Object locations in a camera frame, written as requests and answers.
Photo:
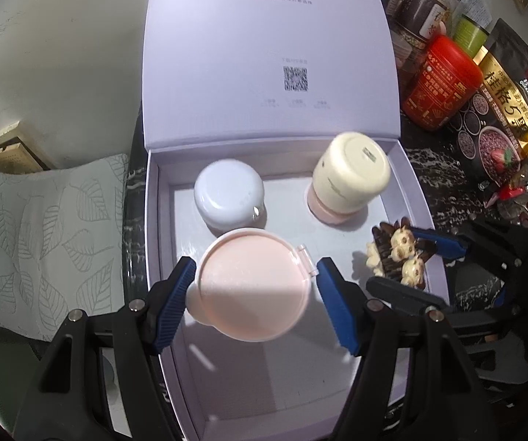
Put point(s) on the white round jar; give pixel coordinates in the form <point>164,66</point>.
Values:
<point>227,193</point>

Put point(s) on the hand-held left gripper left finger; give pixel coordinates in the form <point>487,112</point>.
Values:
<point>172,308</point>

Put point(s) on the red snack wrapper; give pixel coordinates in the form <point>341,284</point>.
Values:
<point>503,196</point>

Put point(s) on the leaf pattern cushion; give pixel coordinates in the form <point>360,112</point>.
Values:
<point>39,239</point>

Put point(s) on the brown hair clip cream flowers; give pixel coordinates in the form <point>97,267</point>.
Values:
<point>402,250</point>

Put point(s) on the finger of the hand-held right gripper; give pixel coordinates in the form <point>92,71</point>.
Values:
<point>402,291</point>
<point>448,244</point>

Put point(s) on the brown patterned jar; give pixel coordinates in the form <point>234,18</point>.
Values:
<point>406,50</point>

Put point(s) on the black gold cereal bag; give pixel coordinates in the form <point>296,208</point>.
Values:
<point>498,119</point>

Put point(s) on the cream bottle with pink cap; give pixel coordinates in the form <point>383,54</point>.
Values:
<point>346,170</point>

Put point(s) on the white label clear jar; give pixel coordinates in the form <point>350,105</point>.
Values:
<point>429,4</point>

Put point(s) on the red canister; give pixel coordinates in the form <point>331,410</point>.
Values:
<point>443,82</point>

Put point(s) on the lavender gift box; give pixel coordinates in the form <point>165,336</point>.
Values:
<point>268,32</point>

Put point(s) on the green canister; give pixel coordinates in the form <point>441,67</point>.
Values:
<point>473,32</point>

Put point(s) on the large pink round compact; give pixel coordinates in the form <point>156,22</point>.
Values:
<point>250,285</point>

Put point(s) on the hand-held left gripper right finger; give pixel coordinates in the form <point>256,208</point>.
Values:
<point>337,312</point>

